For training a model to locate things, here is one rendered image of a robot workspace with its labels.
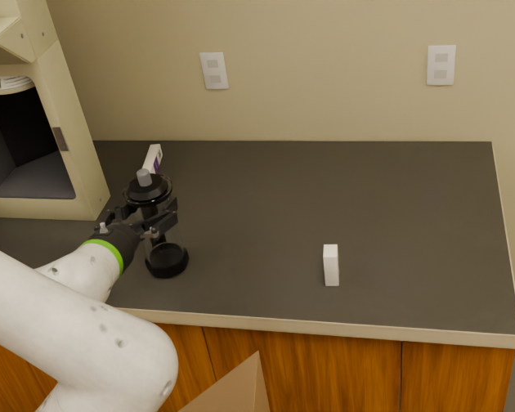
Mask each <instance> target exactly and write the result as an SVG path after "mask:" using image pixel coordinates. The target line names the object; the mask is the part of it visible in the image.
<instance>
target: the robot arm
mask: <svg viewBox="0 0 515 412"><path fill-rule="evenodd" d="M162 210H163V211H162V212H161V213H159V214H157V215H155V216H153V217H150V218H148V219H146V220H143V219H141V220H140V221H138V222H134V223H133V222H132V223H122V219H123V220H126V219H127V218H128V217H129V216H130V215H131V214H132V209H131V206H130V205H128V204H127V203H125V204H124V205H122V206H121V207H119V206H118V205H116V206H114V211H113V212H111V210H109V209H108V210H106V211H105V213H104V215H103V217H102V219H101V221H100V223H99V224H98V225H97V226H95V227H94V233H93V234H92V235H91V236H90V237H89V238H88V239H87V240H86V241H85V242H84V243H83V244H82V245H80V246H79V247H78V248H77V249H76V250H75V251H73V252H72V253H70V254H68V255H65V256H64V257H61V258H60V259H57V260H55V261H54V262H51V263H49V264H47V265H45V266H41V267H39V268H36V269H32V268H30V267H29V266H26V265H25V264H23V263H21V262H19V261H17V260H15V259H14V258H12V257H10V256H8V255H6V254H5V253H3V252H1V251H0V345H1V346H2V347H5V348H6V349H7V350H9V351H11V352H13V353H15V354H16V355H18V356H19V357H21V358H23V359H24V360H26V361H28V362H29V363H30V364H32V365H34V366H36V367H37V368H39V369H40V370H41V371H43V372H44V373H46V374H48V375H49V376H51V377H53V378H54V379H55V380H57V385H56V386H55V387H54V388H53V390H52V391H51V392H50V393H49V395H48V396H47V397H46V399H45V400H44V401H43V403H42V404H41V405H40V406H39V407H38V408H37V409H36V411H35V412H157V411H158V410H159V408H160V407H161V405H162V404H163V403H164V402H165V401H166V400H167V398H168V397H169V395H170V394H171V392H172V390H173V388H174V386H175V384H176V381H177V375H178V357H177V351H176V348H175V347H174V344H173V342H172V340H171V339H170V337H169V336H168V335H167V334H166V333H165V332H164V331H163V330H162V329H161V328H160V327H158V325H155V324H153V323H151V322H149V321H148V320H144V319H142V318H139V317H137V316H134V315H131V314H129V313H127V312H125V311H121V310H119V309H117V308H115V307H112V306H110V305H107V304H105V302H106V300H107V298H108V297H109V295H110V290H111V289H112V287H113V285H114V283H115V282H116V280H117V279H118V278H119V277H120V276H121V275H122V274H123V272H124V271H125V270H126V269H127V268H128V266H129V265H130V264H131V263H132V260H133V258H134V253H135V251H136V250H137V247H138V244H139V243H140V242H141V241H142V240H144V239H145V238H151V239H152V240H153V241H157V240H159V237H160V236H161V235H162V234H164V233H165V232H166V231H168V230H169V229H171V228H172V227H173V226H175V225H176V224H177V223H178V218H177V212H176V211H177V210H178V207H177V197H172V198H171V200H170V201H169V202H168V203H167V204H166V205H165V206H164V207H163V208H162ZM113 219H115V221H116V222H115V223H112V221H113Z"/></svg>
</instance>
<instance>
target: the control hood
mask: <svg viewBox="0 0 515 412"><path fill-rule="evenodd" d="M35 59H36V57H35V55H34V51H33V48H32V46H31V44H30V41H29V37H28V35H27V33H26V30H25V27H24V24H23V21H22V19H21V18H20V17H2V18H0V65H24V64H32V63H33V62H34V61H35Z"/></svg>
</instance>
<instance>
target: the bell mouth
mask: <svg viewBox="0 0 515 412"><path fill-rule="evenodd" d="M32 87H35V84H34V81H33V80H32V79H31V78H29V77H27V76H0V95H6V94H12V93H17V92H22V91H25V90H28V89H30V88H32Z"/></svg>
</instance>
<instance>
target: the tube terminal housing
mask: <svg viewBox="0 0 515 412"><path fill-rule="evenodd" d="M2 17H20V18H21V19H22V21H23V24H24V27H25V30H26V33H27V35H28V37H29V41H30V44H31V46H32V48H33V51H34V55H35V57H36V59H35V61H34V62H33V63H32V64H24V65H0V76H27V77H29V78H31V79H32V80H33V81H34V84H35V87H36V89H37V91H38V95H39V97H40V100H41V102H42V104H43V108H44V110H45V113H46V116H47V119H48V122H49V123H50V126H51V129H52V127H60V129H61V131H62V134H63V137H64V139H65V143H66V145H67V147H68V150H69V151H60V154H61V156H62V159H63V161H64V163H65V167H66V169H67V172H68V174H69V178H70V180H71V182H72V185H73V188H74V191H75V194H76V197H75V199H21V198H0V217H9V218H33V219H56V220H80V221H95V220H96V219H97V218H98V216H99V215H100V213H101V211H102V209H103V208H104V207H105V205H106V203H107V201H108V200H109V198H110V192H109V189H108V186H107V184H106V181H105V177H104V174H103V172H102V169H101V165H100V162H99V159H98V157H97V154H96V150H95V147H94V145H93V142H92V138H91V135H90V132H89V130H88V127H87V123H86V120H85V118H84V115H83V111H82V108H81V105H80V103H79V100H78V96H77V93H76V91H75V88H74V84H73V81H72V78H71V76H70V73H69V69H68V66H67V64H66V61H65V57H64V54H63V51H62V49H61V46H60V42H59V39H58V37H57V34H56V30H55V27H54V24H53V22H52V18H51V15H50V12H49V10H48V7H47V3H46V0H0V18H2ZM52 132H53V130H52ZM53 135H54V137H55V134H54V132H53ZM55 139H56V137H55ZM56 143H57V140H56ZM57 145H58V143H57ZM58 148H59V150H60V147H59V146H58Z"/></svg>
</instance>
